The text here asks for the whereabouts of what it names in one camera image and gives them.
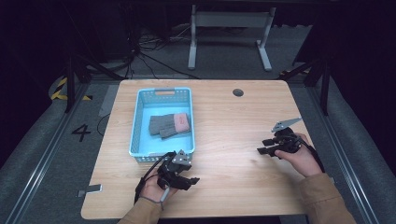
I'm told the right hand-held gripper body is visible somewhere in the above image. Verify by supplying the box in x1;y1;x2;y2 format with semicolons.
270;116;304;154

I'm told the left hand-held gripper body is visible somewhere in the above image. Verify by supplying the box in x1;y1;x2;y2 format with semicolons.
156;149;193;191

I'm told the light blue plastic basket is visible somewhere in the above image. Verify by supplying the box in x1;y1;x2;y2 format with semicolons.
128;87;196;164

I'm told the grey pink labelled fingerless glove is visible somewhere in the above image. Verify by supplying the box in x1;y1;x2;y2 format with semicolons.
148;112;191;136

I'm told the person's left hand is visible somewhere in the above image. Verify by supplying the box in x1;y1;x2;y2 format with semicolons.
139;174;179;203

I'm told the person's right hand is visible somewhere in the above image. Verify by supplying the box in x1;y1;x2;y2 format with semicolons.
275;133;323;178

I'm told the black metal stand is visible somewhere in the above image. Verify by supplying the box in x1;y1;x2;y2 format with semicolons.
278;55;332;117
64;52;125;114

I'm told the yellow black hazard tape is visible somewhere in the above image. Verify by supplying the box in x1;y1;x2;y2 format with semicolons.
49;77;93;102

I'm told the grey wrist strap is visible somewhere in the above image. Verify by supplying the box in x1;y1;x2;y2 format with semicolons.
141;186;172;211

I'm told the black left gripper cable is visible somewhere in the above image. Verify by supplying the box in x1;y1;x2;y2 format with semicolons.
134;151;177;205

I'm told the bundle of floor cables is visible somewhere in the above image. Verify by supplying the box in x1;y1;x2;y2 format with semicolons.
106;24;200;80

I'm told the grey metal table frame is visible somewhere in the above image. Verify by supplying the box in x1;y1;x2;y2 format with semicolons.
187;4;277;73

